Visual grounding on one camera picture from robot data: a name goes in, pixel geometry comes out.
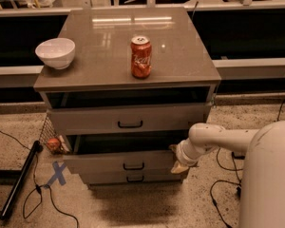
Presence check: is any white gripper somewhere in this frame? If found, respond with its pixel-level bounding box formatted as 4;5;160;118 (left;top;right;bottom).
169;139;207;174

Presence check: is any grey drawer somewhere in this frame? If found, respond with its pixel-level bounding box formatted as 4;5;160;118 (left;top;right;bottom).
64;132;181;174
47;104;211;135
80;169;188;185

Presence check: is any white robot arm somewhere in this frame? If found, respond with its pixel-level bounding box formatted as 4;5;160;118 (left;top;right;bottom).
171;121;285;228

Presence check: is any grey drawer cabinet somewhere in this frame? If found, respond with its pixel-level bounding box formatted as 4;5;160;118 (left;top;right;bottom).
33;7;222;188

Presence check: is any black power adapter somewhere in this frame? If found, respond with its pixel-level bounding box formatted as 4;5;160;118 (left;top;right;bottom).
232;152;245;160

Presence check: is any orange soda can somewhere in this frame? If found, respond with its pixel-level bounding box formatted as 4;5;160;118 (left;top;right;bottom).
131;35;152;79

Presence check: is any blue tape cross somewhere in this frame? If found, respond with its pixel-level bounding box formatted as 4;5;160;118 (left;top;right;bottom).
45;161;67;189

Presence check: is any mesh bag with onion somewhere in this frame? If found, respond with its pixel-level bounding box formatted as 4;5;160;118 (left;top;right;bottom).
39;117;68;155

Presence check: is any black floor bar left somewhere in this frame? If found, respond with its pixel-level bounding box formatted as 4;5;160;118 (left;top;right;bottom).
0;141;43;221

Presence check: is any white bowl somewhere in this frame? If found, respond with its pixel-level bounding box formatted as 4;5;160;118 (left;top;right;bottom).
35;38;75;69

